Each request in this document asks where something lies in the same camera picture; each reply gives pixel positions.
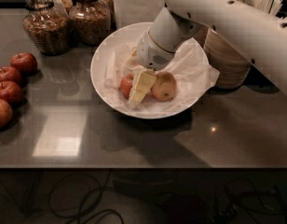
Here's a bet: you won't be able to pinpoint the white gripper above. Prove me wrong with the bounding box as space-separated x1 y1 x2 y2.
126 31 175 103

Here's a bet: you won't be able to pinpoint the red apple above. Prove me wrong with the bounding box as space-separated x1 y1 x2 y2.
0 99 13 129
0 66 23 86
120 73 134 98
10 52 37 76
0 81 24 105

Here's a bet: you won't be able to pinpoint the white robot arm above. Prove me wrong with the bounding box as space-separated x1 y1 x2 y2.
133 0 287 96

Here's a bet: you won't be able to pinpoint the large white bowl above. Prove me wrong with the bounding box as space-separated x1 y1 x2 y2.
89 21 211 120

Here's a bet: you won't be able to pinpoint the yellowish apple in bowl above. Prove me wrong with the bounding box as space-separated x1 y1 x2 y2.
151 72 176 101

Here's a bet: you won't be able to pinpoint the white crumpled paper liner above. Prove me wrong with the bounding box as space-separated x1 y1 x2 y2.
100 38 219 119

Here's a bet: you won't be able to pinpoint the white napkin dispenser box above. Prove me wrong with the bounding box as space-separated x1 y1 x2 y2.
114 0 165 28

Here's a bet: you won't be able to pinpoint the rear stack paper bowls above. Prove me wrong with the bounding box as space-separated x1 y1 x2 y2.
193 26 208 47

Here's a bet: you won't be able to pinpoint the stack paper bowls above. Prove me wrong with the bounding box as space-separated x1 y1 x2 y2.
203 29 251 90
193 26 208 47

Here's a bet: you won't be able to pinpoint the glass granola jar right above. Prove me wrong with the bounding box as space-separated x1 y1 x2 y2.
69 0 111 46

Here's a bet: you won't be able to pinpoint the front stack paper bowls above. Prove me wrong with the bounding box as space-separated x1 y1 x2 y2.
203 29 251 90

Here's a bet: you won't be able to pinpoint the glass granola jar left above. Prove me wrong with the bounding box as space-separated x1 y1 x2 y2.
22 0 70 55

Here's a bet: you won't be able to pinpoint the black floor cable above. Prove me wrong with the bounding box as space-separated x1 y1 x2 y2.
48 170 125 224

